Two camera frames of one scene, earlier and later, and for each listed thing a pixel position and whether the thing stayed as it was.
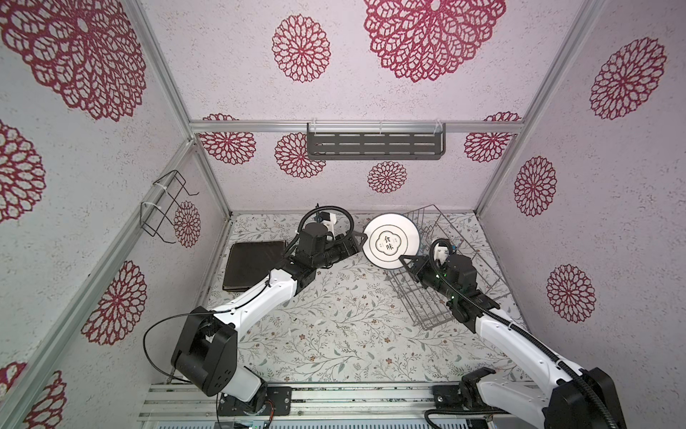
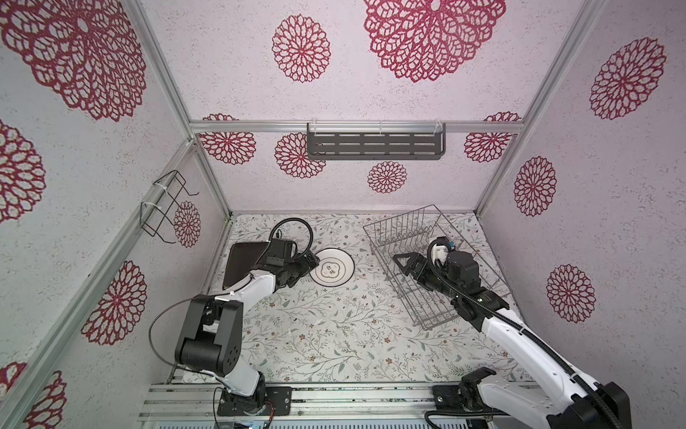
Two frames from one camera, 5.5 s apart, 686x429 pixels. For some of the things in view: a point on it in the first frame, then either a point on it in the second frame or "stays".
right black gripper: [418, 271] stays
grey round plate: [389, 237] → [336, 267]
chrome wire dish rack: [425, 309] stays
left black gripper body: [334, 252] → [297, 268]
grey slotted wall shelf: [376, 141] stays
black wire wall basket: [157, 217] stays
